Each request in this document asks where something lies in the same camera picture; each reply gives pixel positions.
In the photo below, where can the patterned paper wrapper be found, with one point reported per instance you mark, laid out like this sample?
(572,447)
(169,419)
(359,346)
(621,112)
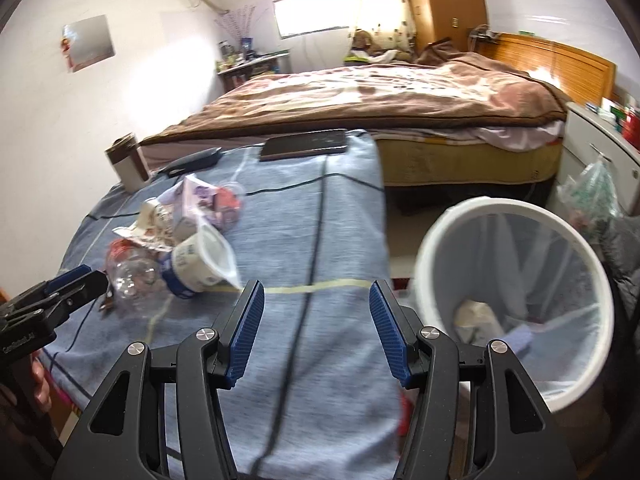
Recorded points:
(149,220)

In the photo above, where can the decorative branches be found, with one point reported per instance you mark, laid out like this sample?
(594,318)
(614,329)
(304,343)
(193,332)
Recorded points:
(237,22)

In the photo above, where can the blue plaid blanket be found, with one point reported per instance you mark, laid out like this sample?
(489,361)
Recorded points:
(350,240)

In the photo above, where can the red hanging ornament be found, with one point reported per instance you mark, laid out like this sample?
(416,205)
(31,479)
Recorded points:
(65,46)

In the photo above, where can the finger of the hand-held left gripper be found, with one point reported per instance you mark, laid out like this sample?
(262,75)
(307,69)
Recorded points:
(85,290)
(67,277)

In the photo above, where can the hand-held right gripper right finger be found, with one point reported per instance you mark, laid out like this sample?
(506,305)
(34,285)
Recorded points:
(387,330)

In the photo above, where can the white plastic bin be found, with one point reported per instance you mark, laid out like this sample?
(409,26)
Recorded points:
(430,240)

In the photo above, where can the brown teddy bear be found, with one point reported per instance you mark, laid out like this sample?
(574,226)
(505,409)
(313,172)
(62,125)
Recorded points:
(362,40)

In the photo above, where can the dark jacket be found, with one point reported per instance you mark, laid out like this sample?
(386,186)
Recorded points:
(625,270)

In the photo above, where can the white nightstand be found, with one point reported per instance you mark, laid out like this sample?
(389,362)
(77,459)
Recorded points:
(585,140)

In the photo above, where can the power strip with plugs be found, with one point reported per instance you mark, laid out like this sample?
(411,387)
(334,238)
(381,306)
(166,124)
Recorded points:
(485,35)

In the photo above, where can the crumpled white paper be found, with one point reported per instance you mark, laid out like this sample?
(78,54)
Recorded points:
(472,315)

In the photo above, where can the brown bed blanket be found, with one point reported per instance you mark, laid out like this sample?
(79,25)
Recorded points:
(350,95)

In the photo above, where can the black glasses case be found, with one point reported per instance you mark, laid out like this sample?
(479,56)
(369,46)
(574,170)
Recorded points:
(192,161)

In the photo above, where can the small desk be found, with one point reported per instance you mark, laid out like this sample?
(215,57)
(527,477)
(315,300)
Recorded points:
(250,71)

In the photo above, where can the white and brown box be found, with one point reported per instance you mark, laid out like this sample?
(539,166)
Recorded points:
(127,165)

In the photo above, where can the clear plastic bottle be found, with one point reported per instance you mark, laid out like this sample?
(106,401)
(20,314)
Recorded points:
(132,280)

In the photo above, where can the red can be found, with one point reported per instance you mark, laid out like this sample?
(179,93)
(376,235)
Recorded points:
(632,127)

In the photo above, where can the white yogurt cup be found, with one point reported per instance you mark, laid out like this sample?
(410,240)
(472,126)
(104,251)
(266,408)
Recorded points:
(200,260)

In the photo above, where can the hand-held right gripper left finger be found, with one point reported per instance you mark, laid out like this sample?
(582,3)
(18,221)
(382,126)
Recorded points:
(247,330)

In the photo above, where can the translucent bin liner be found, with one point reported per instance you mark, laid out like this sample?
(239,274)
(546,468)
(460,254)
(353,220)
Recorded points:
(540,260)

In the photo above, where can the silver wall poster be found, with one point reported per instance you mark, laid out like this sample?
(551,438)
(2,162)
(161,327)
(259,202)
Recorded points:
(90,42)

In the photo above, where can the yellow bed mattress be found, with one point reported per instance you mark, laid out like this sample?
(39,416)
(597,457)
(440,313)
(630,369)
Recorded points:
(450,160)

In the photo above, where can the dark smartphone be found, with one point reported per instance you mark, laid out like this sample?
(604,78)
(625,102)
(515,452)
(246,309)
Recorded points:
(305,144)

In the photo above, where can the wooden headboard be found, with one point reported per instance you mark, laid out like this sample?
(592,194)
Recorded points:
(565,65)

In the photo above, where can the pink bed sheet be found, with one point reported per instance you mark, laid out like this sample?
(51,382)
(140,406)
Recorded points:
(500,137)

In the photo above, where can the green and white boxes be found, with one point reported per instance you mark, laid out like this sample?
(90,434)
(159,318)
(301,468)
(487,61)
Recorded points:
(614,110)

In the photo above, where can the person's left hand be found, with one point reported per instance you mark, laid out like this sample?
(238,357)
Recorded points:
(41,385)

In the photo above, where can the spotted curtain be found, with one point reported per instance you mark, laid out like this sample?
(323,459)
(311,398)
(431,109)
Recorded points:
(385,5)

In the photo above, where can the purple milk carton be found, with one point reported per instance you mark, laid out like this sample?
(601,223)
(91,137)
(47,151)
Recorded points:
(192,200)

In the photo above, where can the window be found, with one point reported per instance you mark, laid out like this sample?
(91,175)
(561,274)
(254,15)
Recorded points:
(310,12)

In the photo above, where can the desk clutter of bottles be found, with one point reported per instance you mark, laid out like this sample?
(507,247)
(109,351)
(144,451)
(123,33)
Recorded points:
(245,52)

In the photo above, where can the wooden wardrobe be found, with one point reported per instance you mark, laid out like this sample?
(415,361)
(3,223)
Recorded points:
(445,5)

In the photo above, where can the green printed plastic bag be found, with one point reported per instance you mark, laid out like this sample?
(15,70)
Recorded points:
(595,190)

